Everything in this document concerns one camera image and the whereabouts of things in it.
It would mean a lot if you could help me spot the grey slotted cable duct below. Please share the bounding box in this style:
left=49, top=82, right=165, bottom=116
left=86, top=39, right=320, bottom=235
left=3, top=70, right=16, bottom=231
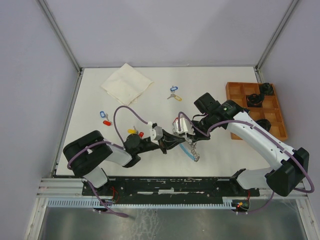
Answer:
left=46, top=196, right=237, bottom=209

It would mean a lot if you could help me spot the aluminium rail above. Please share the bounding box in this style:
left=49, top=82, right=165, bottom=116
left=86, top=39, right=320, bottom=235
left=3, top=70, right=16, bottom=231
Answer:
left=36, top=178, right=83, bottom=198

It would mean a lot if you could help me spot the left aluminium frame post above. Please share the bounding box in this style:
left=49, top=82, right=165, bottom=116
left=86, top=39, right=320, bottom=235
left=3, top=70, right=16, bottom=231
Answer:
left=37, top=0, right=83, bottom=73

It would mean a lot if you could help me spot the black fabric bundle bottom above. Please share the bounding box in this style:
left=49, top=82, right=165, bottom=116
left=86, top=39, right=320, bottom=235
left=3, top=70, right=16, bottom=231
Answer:
left=256, top=118, right=272, bottom=132

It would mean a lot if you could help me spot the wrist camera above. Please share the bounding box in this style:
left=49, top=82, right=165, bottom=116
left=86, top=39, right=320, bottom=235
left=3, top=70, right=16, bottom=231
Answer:
left=173, top=117, right=195, bottom=135
left=147, top=121, right=164, bottom=145

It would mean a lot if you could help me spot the blue tag upper key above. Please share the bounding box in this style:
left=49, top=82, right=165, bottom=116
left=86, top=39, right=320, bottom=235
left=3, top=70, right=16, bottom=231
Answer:
left=170, top=86, right=179, bottom=93

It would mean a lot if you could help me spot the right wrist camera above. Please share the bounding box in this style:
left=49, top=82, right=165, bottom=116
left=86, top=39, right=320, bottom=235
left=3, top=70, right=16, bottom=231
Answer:
left=173, top=117, right=195, bottom=135

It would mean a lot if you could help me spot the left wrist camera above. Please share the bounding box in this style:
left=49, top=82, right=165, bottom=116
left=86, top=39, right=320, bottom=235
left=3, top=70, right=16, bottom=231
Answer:
left=147, top=121, right=164, bottom=145

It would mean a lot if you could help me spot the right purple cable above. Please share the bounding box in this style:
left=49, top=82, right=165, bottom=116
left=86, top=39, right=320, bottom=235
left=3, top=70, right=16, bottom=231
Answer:
left=176, top=111, right=316, bottom=215

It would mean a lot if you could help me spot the black mounting plate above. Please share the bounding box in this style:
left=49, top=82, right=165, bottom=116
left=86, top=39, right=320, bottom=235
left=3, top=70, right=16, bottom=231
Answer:
left=96, top=176, right=260, bottom=205

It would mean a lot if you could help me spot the right aluminium frame post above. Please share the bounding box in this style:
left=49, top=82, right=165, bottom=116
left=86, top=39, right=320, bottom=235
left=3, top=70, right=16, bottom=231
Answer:
left=255, top=0, right=301, bottom=72

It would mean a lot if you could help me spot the white folded cloth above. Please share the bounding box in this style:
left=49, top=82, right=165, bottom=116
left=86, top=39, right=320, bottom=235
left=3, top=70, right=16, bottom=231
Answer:
left=100, top=63, right=154, bottom=106

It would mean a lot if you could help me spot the yellow tag key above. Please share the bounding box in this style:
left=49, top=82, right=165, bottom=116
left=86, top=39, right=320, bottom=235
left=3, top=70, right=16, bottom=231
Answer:
left=127, top=126, right=138, bottom=134
left=167, top=93, right=182, bottom=102

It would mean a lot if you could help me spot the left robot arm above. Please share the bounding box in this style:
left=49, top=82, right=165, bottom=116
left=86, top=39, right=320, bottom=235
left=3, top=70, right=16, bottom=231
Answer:
left=62, top=127, right=186, bottom=195

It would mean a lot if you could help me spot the black fabric bundle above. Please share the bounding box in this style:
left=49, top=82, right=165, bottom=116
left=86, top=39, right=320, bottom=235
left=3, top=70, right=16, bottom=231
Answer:
left=246, top=93, right=265, bottom=108
left=259, top=82, right=274, bottom=96
left=256, top=118, right=272, bottom=132

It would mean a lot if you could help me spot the blue tag key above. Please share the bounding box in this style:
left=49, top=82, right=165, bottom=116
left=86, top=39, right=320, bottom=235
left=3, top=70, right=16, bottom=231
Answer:
left=99, top=111, right=109, bottom=121
left=170, top=86, right=179, bottom=93

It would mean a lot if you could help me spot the black fabric bundle top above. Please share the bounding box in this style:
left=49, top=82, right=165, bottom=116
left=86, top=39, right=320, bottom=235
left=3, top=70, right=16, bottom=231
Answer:
left=259, top=82, right=274, bottom=96

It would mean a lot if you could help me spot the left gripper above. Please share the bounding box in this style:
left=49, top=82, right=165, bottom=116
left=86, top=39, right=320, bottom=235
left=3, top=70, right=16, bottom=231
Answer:
left=135, top=128, right=185, bottom=154

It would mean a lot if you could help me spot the aluminium frame post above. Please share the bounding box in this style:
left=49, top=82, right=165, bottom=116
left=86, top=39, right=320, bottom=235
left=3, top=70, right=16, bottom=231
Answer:
left=37, top=0, right=83, bottom=73
left=255, top=0, right=301, bottom=72

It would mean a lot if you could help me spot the wooden compartment tray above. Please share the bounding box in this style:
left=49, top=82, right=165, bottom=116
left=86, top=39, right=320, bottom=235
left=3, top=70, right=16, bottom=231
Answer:
left=225, top=82, right=288, bottom=141

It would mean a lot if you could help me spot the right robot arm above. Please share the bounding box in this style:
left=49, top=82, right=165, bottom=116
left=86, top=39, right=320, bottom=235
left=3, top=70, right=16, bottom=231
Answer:
left=173, top=93, right=315, bottom=197

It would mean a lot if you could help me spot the blue handled key organiser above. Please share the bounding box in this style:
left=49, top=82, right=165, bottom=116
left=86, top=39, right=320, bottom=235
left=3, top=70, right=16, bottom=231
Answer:
left=179, top=142, right=200, bottom=162

